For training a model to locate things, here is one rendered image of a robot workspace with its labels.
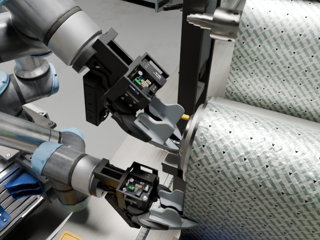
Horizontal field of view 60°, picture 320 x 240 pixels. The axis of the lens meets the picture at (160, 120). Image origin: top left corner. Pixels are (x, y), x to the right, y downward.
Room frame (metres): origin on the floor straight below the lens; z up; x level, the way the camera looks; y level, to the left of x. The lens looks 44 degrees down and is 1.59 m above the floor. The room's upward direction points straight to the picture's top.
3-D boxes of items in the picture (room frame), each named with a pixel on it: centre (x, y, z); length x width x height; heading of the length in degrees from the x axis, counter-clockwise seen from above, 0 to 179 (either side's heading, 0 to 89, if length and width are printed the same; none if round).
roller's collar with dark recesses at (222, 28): (0.55, -0.14, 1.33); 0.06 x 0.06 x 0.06; 66
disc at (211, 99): (0.31, -0.07, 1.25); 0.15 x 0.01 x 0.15; 156
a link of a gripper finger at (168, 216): (0.24, -0.02, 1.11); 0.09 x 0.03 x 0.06; 65
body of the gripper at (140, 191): (0.30, 0.07, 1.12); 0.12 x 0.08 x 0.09; 66
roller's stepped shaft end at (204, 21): (0.57, -0.09, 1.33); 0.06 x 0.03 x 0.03; 66
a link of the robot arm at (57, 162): (0.37, 0.21, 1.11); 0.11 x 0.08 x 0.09; 66
